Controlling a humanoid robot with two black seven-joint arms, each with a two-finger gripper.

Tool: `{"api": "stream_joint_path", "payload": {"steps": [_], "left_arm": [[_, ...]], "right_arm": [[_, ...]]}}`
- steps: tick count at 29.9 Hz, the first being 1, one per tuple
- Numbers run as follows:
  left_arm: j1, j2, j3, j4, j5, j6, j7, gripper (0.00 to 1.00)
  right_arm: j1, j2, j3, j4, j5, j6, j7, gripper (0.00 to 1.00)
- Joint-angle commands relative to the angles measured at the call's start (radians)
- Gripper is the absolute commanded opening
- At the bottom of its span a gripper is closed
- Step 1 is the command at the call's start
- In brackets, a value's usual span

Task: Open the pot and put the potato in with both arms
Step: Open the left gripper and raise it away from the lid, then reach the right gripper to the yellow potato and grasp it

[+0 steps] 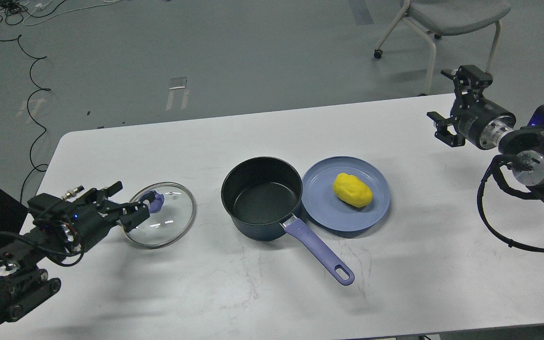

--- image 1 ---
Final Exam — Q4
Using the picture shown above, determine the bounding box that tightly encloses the black floor cable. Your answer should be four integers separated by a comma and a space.
0, 0, 66, 202

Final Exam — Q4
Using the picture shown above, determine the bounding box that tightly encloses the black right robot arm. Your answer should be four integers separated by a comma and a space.
427, 65, 544, 253

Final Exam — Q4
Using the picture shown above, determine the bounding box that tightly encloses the yellow potato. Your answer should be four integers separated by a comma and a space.
332, 173, 374, 208

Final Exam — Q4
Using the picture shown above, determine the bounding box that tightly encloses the blue plate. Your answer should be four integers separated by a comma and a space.
302, 156, 391, 234

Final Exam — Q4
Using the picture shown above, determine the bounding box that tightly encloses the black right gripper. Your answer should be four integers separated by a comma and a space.
426, 65, 516, 149

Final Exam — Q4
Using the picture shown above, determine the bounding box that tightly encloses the glass lid purple knob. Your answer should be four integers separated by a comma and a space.
121, 182, 196, 249

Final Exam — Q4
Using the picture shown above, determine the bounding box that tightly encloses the grey office chair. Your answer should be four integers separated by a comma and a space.
373, 0, 511, 95

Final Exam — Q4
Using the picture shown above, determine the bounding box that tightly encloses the white floor cable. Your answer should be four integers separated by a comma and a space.
23, 0, 126, 25

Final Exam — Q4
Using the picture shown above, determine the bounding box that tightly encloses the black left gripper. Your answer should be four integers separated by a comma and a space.
62, 181, 150, 252

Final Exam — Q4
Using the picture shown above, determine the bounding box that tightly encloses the dark blue saucepan purple handle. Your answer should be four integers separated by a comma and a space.
221, 156, 356, 286

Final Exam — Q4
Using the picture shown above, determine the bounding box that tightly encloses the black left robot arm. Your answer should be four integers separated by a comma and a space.
0, 182, 162, 324

